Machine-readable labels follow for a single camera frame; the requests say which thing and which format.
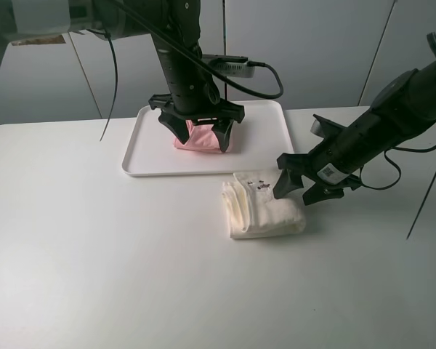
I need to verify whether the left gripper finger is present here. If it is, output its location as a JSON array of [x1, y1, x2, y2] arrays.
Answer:
[[158, 111, 189, 145], [211, 119, 234, 153]]

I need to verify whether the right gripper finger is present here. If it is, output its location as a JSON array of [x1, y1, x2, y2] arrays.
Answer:
[[302, 183, 344, 206], [272, 169, 304, 199]]

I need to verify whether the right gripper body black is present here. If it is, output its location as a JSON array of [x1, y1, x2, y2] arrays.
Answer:
[[277, 114, 389, 190]]

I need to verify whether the pink towel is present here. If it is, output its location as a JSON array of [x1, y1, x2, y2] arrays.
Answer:
[[173, 120, 221, 153]]

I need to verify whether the cream white towel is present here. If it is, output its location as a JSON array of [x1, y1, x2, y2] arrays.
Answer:
[[221, 169, 306, 240]]

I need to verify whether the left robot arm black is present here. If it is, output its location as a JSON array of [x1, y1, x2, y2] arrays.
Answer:
[[0, 1, 244, 153]]

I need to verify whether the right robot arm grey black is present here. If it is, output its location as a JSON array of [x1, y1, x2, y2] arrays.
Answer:
[[272, 33, 436, 205]]

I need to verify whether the white rectangular plastic tray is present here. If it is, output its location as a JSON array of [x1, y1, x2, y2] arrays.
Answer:
[[121, 100, 294, 177]]

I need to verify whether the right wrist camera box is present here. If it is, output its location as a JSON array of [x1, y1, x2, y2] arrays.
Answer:
[[310, 114, 345, 140]]

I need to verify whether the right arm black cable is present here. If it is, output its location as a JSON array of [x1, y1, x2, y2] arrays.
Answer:
[[359, 132, 436, 349]]

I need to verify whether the black cable tie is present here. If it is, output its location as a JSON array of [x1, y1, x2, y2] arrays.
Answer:
[[99, 31, 119, 143]]

